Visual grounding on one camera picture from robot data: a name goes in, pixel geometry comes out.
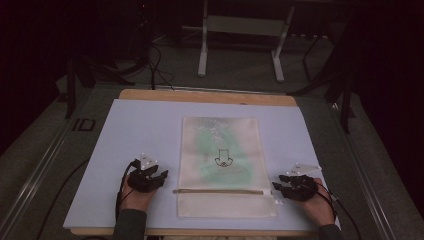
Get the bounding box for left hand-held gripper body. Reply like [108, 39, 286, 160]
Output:
[127, 152, 162, 194]

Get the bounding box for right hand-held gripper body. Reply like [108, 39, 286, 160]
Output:
[282, 162, 323, 202]

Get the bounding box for person's left hand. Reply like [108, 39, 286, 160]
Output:
[119, 175, 158, 213]

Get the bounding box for person's right hand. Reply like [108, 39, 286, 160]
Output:
[297, 177, 336, 228]

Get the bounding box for light blue mat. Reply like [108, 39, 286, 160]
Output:
[62, 98, 342, 232]

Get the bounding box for green item inside bag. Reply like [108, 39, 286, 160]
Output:
[194, 127, 255, 185]

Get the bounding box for wooden table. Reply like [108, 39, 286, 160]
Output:
[69, 88, 326, 238]

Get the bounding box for black stand with angled legs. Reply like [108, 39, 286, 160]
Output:
[287, 64, 357, 135]
[64, 53, 137, 120]

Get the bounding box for white metal stand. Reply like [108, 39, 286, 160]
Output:
[197, 0, 297, 84]

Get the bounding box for left hand-held gripper cable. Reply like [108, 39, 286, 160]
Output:
[115, 159, 141, 221]

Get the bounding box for hand-held gripper cable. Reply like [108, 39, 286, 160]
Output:
[314, 189, 364, 240]
[115, 159, 141, 221]

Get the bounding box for right hand-held gripper cable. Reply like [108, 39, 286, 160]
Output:
[314, 189, 364, 240]

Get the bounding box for metal floor rail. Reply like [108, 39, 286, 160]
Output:
[329, 102, 398, 240]
[0, 121, 74, 240]

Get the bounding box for black cable beside table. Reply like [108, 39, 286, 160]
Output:
[35, 158, 90, 240]

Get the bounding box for black floor cables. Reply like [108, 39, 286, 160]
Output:
[145, 42, 176, 92]

